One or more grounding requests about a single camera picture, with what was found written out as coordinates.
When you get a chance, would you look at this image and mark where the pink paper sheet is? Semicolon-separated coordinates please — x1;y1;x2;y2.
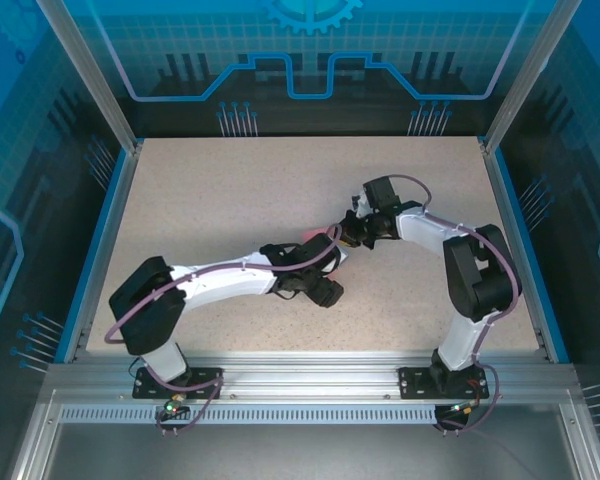
302;226;340;280

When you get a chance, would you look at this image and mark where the aluminium cross rail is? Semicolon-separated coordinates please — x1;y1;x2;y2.
43;349;579;407

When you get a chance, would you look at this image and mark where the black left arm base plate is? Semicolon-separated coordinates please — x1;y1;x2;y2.
133;366;225;401

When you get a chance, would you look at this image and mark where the slotted grey cable duct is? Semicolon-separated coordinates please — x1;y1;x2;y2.
57;404;440;422

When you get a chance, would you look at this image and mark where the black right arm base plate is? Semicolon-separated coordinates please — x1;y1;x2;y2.
397;366;497;401

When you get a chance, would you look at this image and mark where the aluminium frame post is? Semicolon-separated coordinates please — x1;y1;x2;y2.
33;0;144;154
482;0;586;154

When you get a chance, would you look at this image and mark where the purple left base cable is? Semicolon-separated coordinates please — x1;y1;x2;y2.
154;377;226;437

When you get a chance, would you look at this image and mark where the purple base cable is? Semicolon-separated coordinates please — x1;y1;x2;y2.
154;377;226;437
437;363;502;437

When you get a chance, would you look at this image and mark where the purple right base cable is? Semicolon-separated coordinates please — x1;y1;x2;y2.
437;363;502;437

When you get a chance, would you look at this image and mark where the aluminium lower frame beam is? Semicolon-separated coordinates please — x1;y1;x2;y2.
557;399;600;480
9;399;64;480

